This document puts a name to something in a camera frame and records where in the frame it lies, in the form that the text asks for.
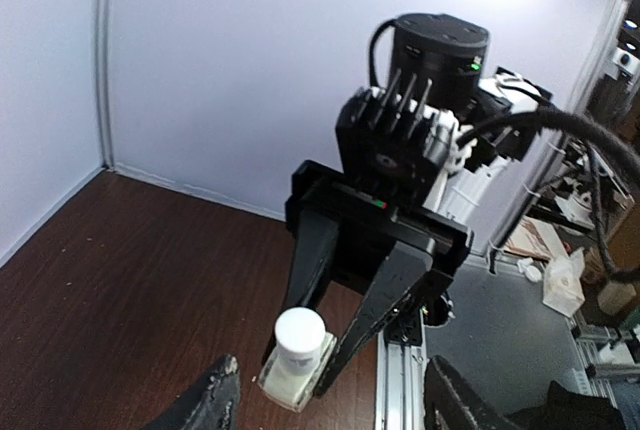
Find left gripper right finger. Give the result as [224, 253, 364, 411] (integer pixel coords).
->
[424, 355, 518, 429]

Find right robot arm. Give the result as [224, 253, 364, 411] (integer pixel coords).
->
[283, 13, 550, 397]

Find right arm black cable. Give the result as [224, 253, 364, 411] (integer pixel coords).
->
[459, 109, 640, 284]

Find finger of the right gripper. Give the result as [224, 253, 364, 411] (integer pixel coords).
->
[315, 243, 453, 398]
[285, 209, 339, 309]

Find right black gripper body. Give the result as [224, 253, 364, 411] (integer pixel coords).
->
[285, 87, 473, 293]

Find white nail polish bottle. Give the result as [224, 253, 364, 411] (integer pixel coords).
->
[257, 332, 337, 413]

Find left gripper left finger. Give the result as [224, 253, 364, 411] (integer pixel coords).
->
[143, 354, 241, 430]

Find left aluminium corner post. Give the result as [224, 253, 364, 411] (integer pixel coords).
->
[93, 0, 115, 171]

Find white nail polish cap brush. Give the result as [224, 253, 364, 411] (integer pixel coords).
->
[274, 307, 326, 362]

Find white tissue box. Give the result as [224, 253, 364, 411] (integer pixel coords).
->
[542, 247, 585, 318]

